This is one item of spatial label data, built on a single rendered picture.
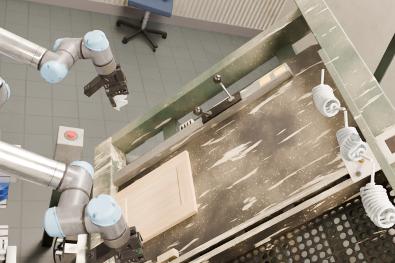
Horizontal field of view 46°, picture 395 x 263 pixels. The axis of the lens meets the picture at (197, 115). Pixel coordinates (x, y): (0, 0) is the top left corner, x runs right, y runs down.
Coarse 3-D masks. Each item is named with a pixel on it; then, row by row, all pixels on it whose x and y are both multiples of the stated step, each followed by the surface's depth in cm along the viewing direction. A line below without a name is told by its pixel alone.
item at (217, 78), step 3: (216, 75) 191; (219, 75) 191; (213, 78) 191; (216, 78) 190; (219, 78) 190; (213, 81) 191; (216, 81) 190; (219, 81) 190; (222, 84) 192; (222, 87) 192; (225, 90) 192; (228, 93) 193; (231, 96) 193; (234, 96) 193; (228, 99) 194; (231, 99) 192; (234, 99) 192
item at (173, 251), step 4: (168, 252) 171; (172, 252) 170; (176, 252) 171; (160, 256) 173; (164, 256) 172; (168, 256) 170; (172, 256) 169; (176, 256) 170; (160, 260) 172; (164, 260) 171; (172, 260) 171
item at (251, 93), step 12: (288, 72) 184; (252, 84) 192; (264, 84) 188; (276, 84) 188; (252, 96) 191; (240, 108) 194; (216, 120) 197; (180, 132) 205; (192, 132) 200; (168, 144) 205; (180, 144) 204; (144, 156) 212; (156, 156) 207; (132, 168) 212; (144, 168) 212; (120, 180) 215
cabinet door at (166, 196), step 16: (176, 160) 199; (144, 176) 207; (160, 176) 200; (176, 176) 194; (128, 192) 208; (144, 192) 202; (160, 192) 195; (176, 192) 189; (192, 192) 183; (128, 208) 202; (144, 208) 196; (160, 208) 190; (176, 208) 183; (192, 208) 178; (128, 224) 197; (144, 224) 191; (160, 224) 184; (144, 240) 186
